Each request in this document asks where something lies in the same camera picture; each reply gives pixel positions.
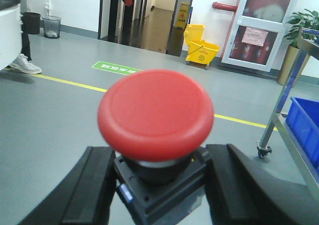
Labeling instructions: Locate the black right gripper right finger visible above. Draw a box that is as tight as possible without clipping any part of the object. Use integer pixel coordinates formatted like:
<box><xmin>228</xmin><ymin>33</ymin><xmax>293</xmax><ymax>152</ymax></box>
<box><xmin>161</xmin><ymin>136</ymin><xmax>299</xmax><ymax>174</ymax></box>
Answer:
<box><xmin>205</xmin><ymin>144</ymin><xmax>319</xmax><ymax>225</ymax></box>

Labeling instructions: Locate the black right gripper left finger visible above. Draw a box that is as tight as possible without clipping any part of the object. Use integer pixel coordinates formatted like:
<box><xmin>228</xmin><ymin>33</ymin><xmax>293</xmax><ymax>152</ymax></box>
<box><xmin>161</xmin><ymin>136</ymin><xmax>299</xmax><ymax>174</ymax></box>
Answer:
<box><xmin>20</xmin><ymin>146</ymin><xmax>116</xmax><ymax>225</ymax></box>

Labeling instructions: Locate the red mushroom push button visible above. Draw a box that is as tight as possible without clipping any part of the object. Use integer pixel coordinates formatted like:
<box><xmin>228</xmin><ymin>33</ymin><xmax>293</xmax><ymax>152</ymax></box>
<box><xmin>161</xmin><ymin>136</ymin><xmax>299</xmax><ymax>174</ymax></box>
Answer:
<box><xmin>97</xmin><ymin>69</ymin><xmax>214</xmax><ymax>225</ymax></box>

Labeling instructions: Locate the blue bin on cart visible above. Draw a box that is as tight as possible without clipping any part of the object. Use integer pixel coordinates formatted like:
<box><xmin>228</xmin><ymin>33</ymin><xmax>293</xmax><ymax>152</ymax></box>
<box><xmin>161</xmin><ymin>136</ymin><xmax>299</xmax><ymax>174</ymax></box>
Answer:
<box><xmin>286</xmin><ymin>97</ymin><xmax>319</xmax><ymax>170</ymax></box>

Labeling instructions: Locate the yellow mop bucket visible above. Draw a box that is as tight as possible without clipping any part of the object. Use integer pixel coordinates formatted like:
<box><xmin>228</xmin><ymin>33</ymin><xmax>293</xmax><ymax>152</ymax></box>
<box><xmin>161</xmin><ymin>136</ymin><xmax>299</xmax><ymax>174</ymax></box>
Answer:
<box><xmin>183</xmin><ymin>24</ymin><xmax>220</xmax><ymax>70</ymax></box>

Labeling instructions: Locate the white sneaker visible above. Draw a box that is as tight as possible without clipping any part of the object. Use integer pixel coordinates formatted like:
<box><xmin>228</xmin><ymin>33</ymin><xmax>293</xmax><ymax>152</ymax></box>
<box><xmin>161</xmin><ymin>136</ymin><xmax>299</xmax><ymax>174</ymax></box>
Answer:
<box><xmin>9</xmin><ymin>54</ymin><xmax>42</xmax><ymax>74</ymax></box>

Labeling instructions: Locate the fire extinguisher cabinet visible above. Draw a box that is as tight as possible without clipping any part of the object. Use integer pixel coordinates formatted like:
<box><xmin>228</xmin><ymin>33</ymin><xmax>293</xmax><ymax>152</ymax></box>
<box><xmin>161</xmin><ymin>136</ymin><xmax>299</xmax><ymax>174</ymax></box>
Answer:
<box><xmin>221</xmin><ymin>0</ymin><xmax>297</xmax><ymax>72</ymax></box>

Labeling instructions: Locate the black mesh waste bin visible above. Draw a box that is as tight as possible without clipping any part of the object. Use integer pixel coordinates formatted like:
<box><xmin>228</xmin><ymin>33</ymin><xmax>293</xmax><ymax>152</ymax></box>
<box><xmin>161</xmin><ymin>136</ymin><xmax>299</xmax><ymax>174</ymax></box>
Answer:
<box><xmin>42</xmin><ymin>15</ymin><xmax>61</xmax><ymax>38</ymax></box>

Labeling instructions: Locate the yellow wet floor sign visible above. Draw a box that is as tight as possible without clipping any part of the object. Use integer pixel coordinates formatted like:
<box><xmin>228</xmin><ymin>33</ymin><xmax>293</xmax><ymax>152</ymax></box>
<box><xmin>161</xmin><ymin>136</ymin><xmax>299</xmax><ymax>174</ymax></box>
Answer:
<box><xmin>174</xmin><ymin>2</ymin><xmax>191</xmax><ymax>29</ymax></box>

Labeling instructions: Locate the black trash can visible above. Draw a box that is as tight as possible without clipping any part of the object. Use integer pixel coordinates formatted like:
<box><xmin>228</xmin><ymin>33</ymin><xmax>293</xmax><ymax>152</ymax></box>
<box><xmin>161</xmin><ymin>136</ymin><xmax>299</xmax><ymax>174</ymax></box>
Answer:
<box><xmin>22</xmin><ymin>12</ymin><xmax>41</xmax><ymax>34</ymax></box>

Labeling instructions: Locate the potted plant gold pot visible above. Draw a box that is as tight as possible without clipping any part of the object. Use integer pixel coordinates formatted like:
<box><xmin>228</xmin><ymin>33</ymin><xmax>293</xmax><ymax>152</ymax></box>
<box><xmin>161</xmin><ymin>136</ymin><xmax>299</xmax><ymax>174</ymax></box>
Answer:
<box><xmin>277</xmin><ymin>8</ymin><xmax>319</xmax><ymax>85</ymax></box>

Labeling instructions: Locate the steel cart frame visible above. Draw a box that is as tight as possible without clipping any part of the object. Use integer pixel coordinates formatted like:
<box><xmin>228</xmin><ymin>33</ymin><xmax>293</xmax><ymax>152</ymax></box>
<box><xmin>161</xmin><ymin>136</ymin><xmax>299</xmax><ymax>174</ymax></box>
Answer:
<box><xmin>257</xmin><ymin>28</ymin><xmax>319</xmax><ymax>200</ymax></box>

